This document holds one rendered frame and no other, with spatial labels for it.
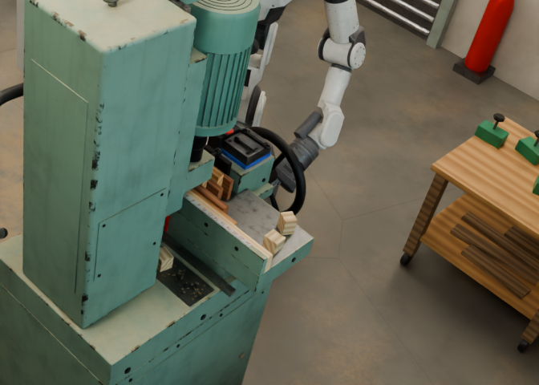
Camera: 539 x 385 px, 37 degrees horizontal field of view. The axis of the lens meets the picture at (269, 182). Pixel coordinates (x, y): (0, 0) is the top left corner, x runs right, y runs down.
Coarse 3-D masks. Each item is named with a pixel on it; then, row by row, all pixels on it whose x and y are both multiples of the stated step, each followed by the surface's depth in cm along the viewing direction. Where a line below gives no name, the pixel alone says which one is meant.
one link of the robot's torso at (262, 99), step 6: (264, 96) 286; (258, 102) 283; (264, 102) 285; (258, 108) 283; (258, 114) 285; (258, 120) 287; (240, 126) 290; (246, 126) 291; (252, 126) 288; (258, 126) 289
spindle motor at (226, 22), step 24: (216, 0) 162; (240, 0) 164; (216, 24) 159; (240, 24) 161; (216, 48) 163; (240, 48) 165; (216, 72) 167; (240, 72) 172; (216, 96) 171; (240, 96) 177; (216, 120) 176
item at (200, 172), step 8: (208, 152) 194; (200, 160) 192; (208, 160) 192; (192, 168) 189; (200, 168) 191; (208, 168) 194; (192, 176) 191; (200, 176) 193; (208, 176) 196; (192, 184) 193
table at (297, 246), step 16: (240, 192) 206; (256, 192) 212; (240, 208) 202; (256, 208) 203; (272, 208) 204; (176, 224) 199; (192, 224) 194; (240, 224) 197; (256, 224) 198; (272, 224) 200; (192, 240) 197; (208, 240) 193; (256, 240) 194; (288, 240) 196; (304, 240) 198; (224, 256) 191; (288, 256) 192; (304, 256) 201; (240, 272) 189; (272, 272) 190; (256, 288) 188
